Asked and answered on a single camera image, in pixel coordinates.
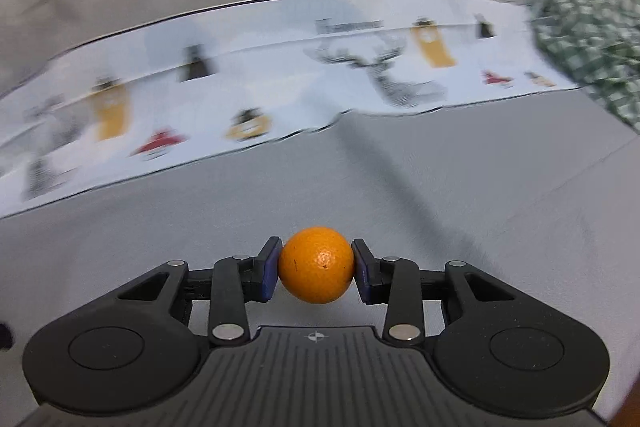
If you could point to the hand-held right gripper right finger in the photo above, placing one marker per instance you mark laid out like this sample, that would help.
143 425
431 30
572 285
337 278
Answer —
364 274

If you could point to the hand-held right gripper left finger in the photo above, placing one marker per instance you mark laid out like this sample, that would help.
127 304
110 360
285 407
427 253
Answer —
270 272

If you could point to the orange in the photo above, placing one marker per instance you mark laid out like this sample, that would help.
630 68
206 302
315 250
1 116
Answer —
316 266

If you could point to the white printed bed sheet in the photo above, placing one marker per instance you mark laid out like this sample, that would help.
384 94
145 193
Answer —
280 72

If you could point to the green checked cloth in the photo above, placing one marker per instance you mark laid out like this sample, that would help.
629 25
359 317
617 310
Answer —
595 37

